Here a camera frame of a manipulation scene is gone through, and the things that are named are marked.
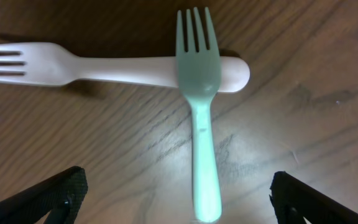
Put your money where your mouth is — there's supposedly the white fork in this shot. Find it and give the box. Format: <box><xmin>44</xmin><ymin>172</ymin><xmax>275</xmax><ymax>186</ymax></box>
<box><xmin>0</xmin><ymin>42</ymin><xmax>250</xmax><ymax>94</ymax></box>

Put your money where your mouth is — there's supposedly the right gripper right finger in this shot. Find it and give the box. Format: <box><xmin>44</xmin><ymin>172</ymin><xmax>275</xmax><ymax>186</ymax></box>
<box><xmin>270</xmin><ymin>171</ymin><xmax>358</xmax><ymax>224</ymax></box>

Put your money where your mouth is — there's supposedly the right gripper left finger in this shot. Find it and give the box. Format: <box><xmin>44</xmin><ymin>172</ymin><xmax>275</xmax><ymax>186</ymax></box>
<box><xmin>0</xmin><ymin>166</ymin><xmax>88</xmax><ymax>224</ymax></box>

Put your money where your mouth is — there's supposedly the pale green plastic fork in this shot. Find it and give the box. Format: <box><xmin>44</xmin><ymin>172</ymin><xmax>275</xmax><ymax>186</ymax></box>
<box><xmin>175</xmin><ymin>8</ymin><xmax>222</xmax><ymax>223</ymax></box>

